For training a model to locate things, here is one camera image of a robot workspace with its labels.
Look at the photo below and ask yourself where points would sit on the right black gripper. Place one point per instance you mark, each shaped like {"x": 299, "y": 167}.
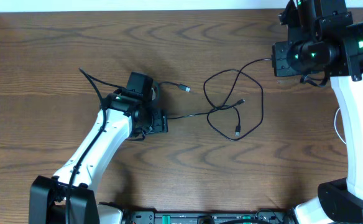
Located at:
{"x": 282, "y": 68}

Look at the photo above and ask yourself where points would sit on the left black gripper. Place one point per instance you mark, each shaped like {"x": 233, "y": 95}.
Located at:
{"x": 161, "y": 124}

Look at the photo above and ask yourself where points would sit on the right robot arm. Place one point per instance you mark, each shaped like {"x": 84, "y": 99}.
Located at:
{"x": 322, "y": 37}

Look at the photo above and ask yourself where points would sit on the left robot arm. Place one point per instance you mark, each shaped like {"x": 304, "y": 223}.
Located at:
{"x": 128, "y": 113}

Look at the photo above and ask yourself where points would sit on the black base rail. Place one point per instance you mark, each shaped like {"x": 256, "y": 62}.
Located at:
{"x": 153, "y": 217}

